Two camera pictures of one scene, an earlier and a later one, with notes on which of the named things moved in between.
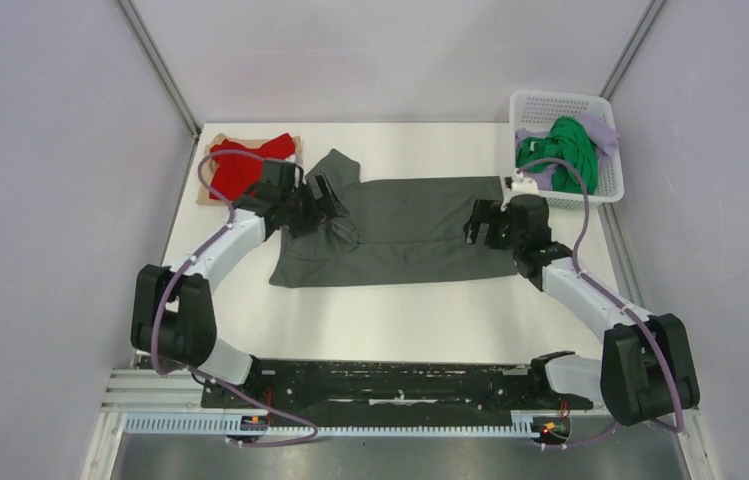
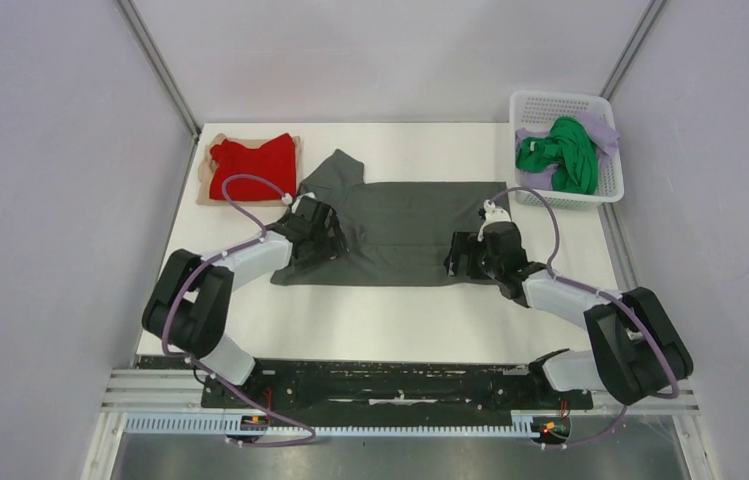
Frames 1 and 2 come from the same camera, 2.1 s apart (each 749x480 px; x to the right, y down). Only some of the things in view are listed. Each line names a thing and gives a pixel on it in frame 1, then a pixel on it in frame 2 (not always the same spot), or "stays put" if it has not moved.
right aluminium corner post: [631, 49] stays put
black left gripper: [322, 210] -> [334, 248]
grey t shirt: [391, 230] stays put
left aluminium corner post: [160, 69] stays put
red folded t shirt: [234, 175] stays put
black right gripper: [485, 212] -> [465, 244]
